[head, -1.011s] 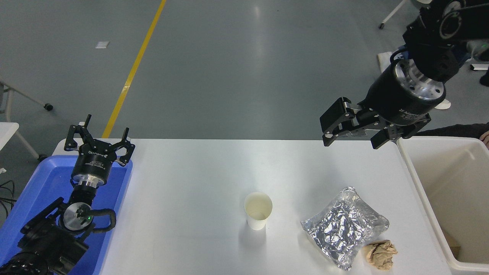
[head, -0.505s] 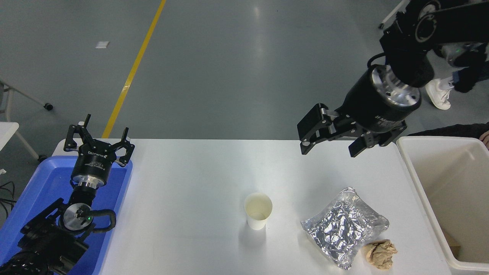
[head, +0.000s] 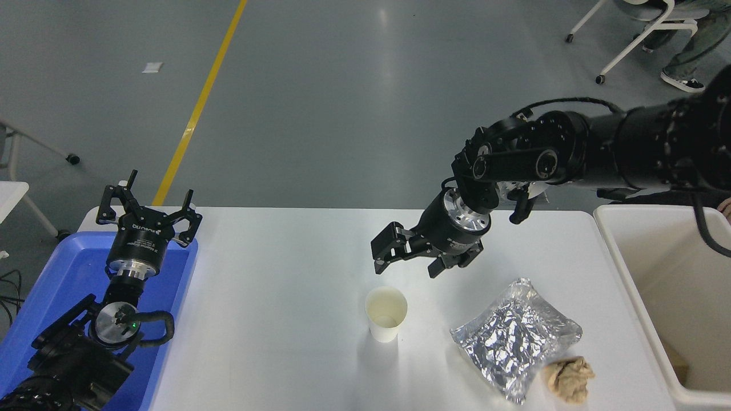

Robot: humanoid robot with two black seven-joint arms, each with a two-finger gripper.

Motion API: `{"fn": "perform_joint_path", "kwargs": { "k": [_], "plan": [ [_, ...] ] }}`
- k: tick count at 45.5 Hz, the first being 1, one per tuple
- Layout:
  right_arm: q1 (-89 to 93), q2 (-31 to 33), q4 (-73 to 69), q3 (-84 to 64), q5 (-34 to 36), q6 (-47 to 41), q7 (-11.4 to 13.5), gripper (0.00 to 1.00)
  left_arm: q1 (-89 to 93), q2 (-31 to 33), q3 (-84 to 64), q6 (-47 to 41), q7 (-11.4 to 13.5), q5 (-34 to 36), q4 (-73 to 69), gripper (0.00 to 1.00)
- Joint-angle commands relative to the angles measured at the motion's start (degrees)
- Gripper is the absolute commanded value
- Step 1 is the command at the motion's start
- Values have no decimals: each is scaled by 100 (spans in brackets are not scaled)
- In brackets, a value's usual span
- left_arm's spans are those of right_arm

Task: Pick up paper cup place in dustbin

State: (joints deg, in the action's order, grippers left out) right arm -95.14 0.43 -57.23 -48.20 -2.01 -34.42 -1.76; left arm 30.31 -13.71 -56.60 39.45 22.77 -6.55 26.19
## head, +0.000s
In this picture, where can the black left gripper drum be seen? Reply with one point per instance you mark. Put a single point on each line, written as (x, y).
(140, 242)

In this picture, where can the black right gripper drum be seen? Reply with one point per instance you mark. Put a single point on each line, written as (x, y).
(445, 231)

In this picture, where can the white paper cup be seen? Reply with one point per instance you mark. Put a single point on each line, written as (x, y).
(386, 317)

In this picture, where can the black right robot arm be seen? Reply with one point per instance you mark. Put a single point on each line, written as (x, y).
(628, 148)

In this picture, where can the person's forearm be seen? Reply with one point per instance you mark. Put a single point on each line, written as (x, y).
(657, 200)

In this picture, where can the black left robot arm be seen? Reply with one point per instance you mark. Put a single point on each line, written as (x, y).
(68, 365)

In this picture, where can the person's hand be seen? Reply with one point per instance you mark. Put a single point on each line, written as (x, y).
(727, 208)

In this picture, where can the blue plastic tray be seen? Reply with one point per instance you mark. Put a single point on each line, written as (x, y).
(57, 274)

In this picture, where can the crumpled silver foil tray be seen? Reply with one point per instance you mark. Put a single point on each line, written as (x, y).
(514, 339)

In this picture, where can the small white table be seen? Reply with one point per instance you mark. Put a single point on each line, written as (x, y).
(11, 197)

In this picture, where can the white paper scrap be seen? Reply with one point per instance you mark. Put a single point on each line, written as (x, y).
(153, 67)

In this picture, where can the crumpled tan paper ball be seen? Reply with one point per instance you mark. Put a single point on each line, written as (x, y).
(568, 379)

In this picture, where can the large pale plastic bin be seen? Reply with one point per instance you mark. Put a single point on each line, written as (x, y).
(645, 245)

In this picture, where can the white wheeled chair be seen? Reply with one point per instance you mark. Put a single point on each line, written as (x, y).
(634, 48)

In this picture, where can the seated person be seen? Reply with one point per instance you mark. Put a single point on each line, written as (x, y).
(694, 43)

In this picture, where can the grey wheeled frame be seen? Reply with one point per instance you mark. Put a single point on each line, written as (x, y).
(40, 142)

